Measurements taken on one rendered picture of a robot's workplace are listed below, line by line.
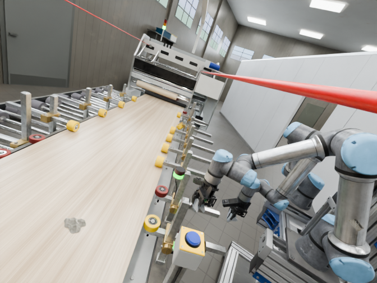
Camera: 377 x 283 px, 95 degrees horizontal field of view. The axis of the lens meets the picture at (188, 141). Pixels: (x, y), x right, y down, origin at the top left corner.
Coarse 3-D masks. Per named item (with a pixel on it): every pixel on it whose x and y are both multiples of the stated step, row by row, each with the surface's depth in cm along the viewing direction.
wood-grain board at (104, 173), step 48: (144, 96) 318; (48, 144) 111; (96, 144) 129; (144, 144) 154; (0, 192) 74; (48, 192) 81; (96, 192) 91; (144, 192) 102; (0, 240) 59; (48, 240) 64; (96, 240) 70
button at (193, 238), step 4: (188, 232) 48; (192, 232) 48; (196, 232) 49; (188, 236) 47; (192, 236) 47; (196, 236) 48; (188, 240) 46; (192, 240) 46; (196, 240) 47; (200, 240) 47; (192, 244) 46; (196, 244) 46
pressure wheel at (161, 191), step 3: (159, 186) 110; (162, 186) 111; (165, 186) 112; (156, 189) 107; (159, 189) 108; (162, 189) 109; (165, 189) 110; (156, 192) 107; (159, 192) 106; (162, 192) 107; (165, 192) 108; (159, 195) 106; (162, 195) 106; (165, 195) 108
